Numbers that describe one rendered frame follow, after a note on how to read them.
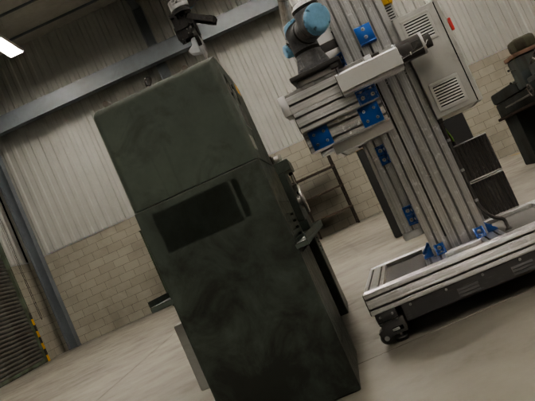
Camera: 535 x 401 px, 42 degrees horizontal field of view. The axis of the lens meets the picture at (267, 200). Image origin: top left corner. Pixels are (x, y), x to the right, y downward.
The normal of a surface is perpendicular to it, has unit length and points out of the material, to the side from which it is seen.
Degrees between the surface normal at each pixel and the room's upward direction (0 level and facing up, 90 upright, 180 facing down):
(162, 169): 90
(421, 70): 90
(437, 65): 90
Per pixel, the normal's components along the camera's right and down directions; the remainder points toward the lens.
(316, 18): 0.37, -0.07
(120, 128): -0.11, 0.00
